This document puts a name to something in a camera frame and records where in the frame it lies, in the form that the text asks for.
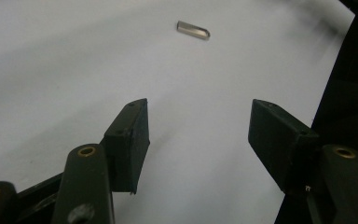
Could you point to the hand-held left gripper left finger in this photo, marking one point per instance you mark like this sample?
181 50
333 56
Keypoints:
127 146

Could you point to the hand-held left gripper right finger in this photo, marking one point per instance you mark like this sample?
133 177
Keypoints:
279 143

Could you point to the small silver metal piece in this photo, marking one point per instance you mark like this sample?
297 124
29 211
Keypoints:
193 30

